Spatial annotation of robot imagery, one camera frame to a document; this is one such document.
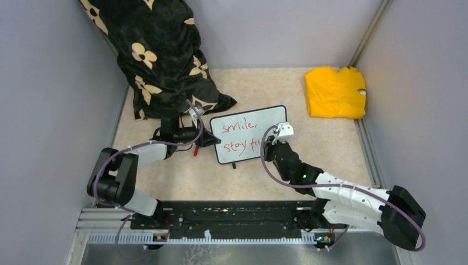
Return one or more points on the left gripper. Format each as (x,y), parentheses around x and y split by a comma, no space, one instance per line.
(205,139)

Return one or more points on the yellow folded cloth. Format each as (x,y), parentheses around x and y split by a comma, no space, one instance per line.
(335,93)

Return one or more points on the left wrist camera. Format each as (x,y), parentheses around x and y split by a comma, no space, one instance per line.
(195,112)

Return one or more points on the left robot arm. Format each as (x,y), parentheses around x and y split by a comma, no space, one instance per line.
(113,180)

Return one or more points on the aluminium side rail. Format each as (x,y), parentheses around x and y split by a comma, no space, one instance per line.
(370,157)

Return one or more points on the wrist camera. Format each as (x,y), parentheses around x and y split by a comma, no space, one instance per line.
(283,133)
(195,112)

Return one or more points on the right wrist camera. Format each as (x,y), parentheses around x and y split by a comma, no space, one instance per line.
(283,133)

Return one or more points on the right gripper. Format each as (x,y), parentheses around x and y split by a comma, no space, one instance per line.
(269,147)

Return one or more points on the black floral blanket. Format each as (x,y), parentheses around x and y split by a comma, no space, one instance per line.
(159,52)

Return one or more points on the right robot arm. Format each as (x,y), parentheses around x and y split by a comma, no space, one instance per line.
(394,213)

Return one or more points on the black framed whiteboard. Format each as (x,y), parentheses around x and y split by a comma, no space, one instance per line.
(240,134)

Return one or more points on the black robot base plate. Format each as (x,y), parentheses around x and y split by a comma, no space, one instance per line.
(242,221)

